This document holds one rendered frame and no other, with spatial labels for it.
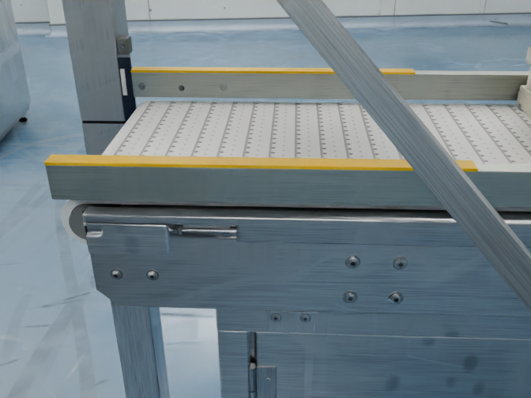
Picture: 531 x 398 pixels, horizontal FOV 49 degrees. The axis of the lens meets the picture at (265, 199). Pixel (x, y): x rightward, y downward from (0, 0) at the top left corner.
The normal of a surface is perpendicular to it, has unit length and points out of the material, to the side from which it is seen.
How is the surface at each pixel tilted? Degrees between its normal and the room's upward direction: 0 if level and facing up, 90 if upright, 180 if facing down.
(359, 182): 90
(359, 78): 87
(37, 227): 0
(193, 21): 90
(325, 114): 0
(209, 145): 0
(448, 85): 90
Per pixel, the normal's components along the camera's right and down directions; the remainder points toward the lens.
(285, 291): -0.05, 0.47
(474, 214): -0.59, 0.33
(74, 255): 0.00, -0.88
